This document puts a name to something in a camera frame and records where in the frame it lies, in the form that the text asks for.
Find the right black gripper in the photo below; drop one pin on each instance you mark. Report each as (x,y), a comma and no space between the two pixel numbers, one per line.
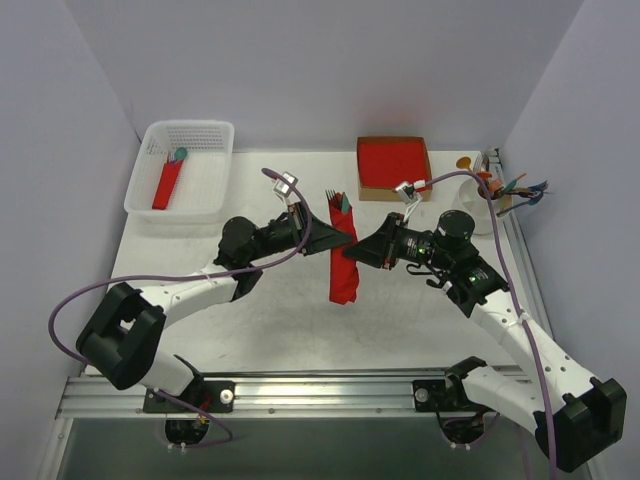
(390,241)

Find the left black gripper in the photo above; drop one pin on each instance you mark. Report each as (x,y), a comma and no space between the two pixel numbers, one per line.
(304,229)

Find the red paper napkin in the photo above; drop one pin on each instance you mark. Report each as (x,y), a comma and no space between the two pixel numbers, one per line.
(344,275)

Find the white plastic perforated basket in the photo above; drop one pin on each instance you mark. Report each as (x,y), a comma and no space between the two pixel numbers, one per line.
(199,193)

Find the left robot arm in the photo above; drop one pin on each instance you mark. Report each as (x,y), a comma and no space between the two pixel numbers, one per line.
(122,338)

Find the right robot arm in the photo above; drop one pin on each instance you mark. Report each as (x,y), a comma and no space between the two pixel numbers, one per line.
(573,415)

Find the rolled red napkin bundle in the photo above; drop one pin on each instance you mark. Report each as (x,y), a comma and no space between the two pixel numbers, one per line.
(166,184)

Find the stack of red napkins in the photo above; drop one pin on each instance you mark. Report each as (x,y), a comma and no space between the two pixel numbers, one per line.
(392,160)

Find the cardboard box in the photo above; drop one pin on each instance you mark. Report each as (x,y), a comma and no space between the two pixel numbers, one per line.
(395,192)

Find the white utensil cup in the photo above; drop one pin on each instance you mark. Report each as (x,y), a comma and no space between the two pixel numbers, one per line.
(469,201)

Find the orange plastic spoon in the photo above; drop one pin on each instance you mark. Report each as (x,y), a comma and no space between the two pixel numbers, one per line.
(464,163)

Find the orange plastic fork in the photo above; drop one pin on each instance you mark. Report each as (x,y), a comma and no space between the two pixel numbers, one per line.
(492,184)

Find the teal spoon in basket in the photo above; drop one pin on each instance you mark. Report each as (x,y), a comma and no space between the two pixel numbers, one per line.
(179,154)

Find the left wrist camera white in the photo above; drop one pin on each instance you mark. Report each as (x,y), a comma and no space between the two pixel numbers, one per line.
(284,184)

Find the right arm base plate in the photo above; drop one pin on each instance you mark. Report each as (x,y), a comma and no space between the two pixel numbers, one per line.
(431,396)

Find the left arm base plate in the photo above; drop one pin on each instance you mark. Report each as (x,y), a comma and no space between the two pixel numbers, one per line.
(212,396)

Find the aluminium mounting rail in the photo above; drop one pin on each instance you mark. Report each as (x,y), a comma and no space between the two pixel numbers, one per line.
(297,395)

